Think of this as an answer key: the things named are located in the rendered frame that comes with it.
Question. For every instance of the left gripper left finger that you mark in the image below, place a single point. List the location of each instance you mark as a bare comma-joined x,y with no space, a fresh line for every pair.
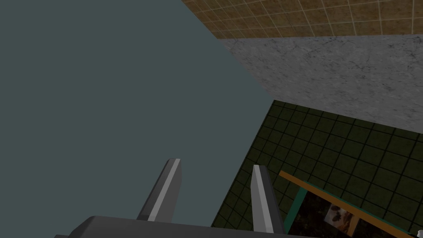
162,195

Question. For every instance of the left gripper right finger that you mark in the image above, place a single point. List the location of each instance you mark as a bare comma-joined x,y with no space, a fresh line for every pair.
264,201

